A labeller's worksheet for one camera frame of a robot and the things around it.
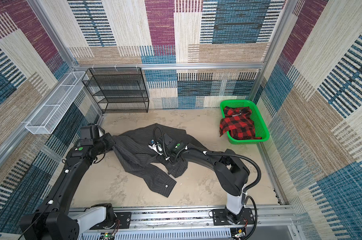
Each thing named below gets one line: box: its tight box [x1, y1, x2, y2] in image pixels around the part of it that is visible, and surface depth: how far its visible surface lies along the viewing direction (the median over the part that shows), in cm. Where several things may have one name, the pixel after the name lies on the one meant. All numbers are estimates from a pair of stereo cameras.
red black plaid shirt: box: [219, 106, 262, 140], surface depth 102 cm
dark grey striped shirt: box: [113, 123, 209, 198], surface depth 89 cm
